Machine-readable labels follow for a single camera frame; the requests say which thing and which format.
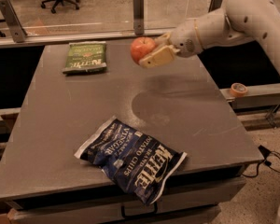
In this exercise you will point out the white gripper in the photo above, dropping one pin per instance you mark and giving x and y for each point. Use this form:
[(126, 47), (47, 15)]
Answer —
[(184, 40)]

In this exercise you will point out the red apple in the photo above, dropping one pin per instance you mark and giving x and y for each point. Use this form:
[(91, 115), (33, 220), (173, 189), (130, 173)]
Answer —
[(141, 47)]

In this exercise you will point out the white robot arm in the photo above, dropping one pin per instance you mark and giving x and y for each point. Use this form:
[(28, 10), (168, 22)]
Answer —
[(238, 22)]

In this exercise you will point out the green jalapeno chip bag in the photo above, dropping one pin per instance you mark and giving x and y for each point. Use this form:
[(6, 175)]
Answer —
[(85, 58)]

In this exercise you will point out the blue vinegar chip bag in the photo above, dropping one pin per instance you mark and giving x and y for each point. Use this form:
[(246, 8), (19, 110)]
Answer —
[(137, 162)]

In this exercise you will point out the orange tape roll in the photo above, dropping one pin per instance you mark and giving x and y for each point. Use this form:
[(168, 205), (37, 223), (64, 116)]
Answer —
[(238, 90)]

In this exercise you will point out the glass barrier panel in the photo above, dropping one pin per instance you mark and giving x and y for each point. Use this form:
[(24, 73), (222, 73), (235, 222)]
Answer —
[(95, 16)]

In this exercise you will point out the middle metal rail bracket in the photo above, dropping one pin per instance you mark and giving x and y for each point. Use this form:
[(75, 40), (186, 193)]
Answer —
[(138, 16)]

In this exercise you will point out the metal rail bracket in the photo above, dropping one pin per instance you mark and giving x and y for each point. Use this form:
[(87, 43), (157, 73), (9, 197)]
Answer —
[(17, 32), (138, 16), (215, 4)]

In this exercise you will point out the right metal rail bracket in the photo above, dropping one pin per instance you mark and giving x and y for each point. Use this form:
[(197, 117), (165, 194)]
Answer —
[(215, 4)]

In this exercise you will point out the left metal rail bracket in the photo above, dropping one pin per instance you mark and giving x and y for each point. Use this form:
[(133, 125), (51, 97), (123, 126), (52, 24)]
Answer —
[(17, 32)]

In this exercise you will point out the black drawer handle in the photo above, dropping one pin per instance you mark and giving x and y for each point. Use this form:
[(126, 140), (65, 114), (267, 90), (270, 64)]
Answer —
[(137, 211)]

